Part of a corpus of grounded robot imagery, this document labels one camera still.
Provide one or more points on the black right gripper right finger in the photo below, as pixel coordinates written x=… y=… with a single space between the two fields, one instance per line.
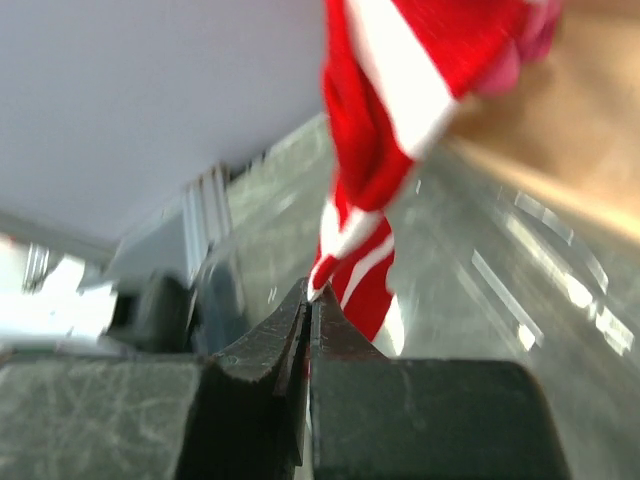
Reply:
x=373 y=417

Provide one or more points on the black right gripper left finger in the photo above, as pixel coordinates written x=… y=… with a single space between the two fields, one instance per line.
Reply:
x=238 y=414

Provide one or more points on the red white striped sock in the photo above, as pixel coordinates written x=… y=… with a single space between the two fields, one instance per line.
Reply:
x=394 y=76

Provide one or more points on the purple sock with orange cuff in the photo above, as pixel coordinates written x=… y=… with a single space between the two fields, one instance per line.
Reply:
x=532 y=44

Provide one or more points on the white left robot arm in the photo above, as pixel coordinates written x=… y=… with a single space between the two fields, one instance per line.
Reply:
x=161 y=323

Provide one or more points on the clear plastic bin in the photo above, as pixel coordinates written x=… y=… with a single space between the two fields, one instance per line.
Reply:
x=478 y=273

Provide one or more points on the wooden drying rack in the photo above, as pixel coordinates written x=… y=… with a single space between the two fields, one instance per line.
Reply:
x=569 y=133

